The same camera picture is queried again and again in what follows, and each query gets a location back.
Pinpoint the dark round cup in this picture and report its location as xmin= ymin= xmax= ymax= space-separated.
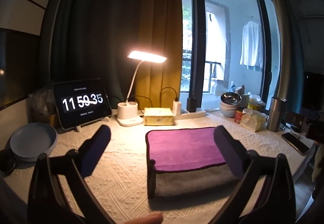
xmin=0 ymin=149 xmax=16 ymax=174

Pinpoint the white hanging shirt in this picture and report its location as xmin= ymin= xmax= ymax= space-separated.
xmin=239 ymin=21 xmax=264 ymax=72

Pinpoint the white textured tablecloth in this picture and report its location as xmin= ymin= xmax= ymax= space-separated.
xmin=0 ymin=109 xmax=317 ymax=224

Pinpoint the white container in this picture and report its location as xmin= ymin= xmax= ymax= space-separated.
xmin=235 ymin=85 xmax=252 ymax=109

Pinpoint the white tablet stand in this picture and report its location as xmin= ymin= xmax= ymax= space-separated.
xmin=75 ymin=116 xmax=111 ymax=132

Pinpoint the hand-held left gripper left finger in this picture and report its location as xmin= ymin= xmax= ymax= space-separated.
xmin=28 ymin=125 xmax=115 ymax=224

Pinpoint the yellow tissue pack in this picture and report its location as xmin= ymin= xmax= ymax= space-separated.
xmin=240 ymin=108 xmax=268 ymax=133

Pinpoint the metal bowl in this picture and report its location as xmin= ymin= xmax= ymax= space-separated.
xmin=220 ymin=92 xmax=242 ymax=105

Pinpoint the grey-blue plate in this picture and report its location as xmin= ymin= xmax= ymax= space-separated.
xmin=10 ymin=123 xmax=58 ymax=162

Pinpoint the clear plastic bag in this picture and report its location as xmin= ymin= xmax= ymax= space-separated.
xmin=27 ymin=88 xmax=60 ymax=129

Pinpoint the dark window frame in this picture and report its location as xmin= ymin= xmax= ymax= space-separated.
xmin=189 ymin=0 xmax=282 ymax=111

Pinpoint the steel tumbler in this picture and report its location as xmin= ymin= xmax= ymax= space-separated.
xmin=266 ymin=97 xmax=287 ymax=132

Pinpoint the purple towel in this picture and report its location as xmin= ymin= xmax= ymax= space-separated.
xmin=145 ymin=127 xmax=227 ymax=173

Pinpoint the white power strip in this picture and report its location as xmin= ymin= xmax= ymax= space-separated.
xmin=175 ymin=109 xmax=207 ymax=120

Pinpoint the white pot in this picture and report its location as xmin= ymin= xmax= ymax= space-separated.
xmin=219 ymin=101 xmax=244 ymax=118

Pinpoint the dark green curtain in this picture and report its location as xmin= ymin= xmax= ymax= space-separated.
xmin=50 ymin=0 xmax=143 ymax=113

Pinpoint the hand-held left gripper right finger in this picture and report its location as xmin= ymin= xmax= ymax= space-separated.
xmin=210 ymin=126 xmax=296 ymax=224

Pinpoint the black tablet with clock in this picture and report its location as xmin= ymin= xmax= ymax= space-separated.
xmin=53 ymin=78 xmax=112 ymax=130

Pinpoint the dark box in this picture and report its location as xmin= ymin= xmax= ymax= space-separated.
xmin=287 ymin=112 xmax=308 ymax=130

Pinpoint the yellow box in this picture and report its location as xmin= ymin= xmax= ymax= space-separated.
xmin=143 ymin=107 xmax=174 ymax=126

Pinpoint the white desk lamp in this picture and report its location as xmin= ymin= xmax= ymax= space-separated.
xmin=117 ymin=50 xmax=168 ymax=127

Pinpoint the yellow curtain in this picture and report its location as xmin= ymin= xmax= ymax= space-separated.
xmin=135 ymin=0 xmax=183 ymax=111

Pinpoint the grey towel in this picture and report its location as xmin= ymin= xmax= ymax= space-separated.
xmin=147 ymin=159 xmax=244 ymax=212

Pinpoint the yellow bag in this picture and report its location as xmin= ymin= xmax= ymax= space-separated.
xmin=247 ymin=95 xmax=266 ymax=111

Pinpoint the black charger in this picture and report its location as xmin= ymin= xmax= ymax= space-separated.
xmin=187 ymin=97 xmax=197 ymax=113

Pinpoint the teal curtain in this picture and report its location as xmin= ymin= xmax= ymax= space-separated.
xmin=273 ymin=0 xmax=307 ymax=116

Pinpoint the black cable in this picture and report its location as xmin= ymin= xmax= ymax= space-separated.
xmin=159 ymin=87 xmax=178 ymax=102

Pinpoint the smartphone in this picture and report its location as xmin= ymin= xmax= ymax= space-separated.
xmin=281 ymin=132 xmax=310 ymax=156

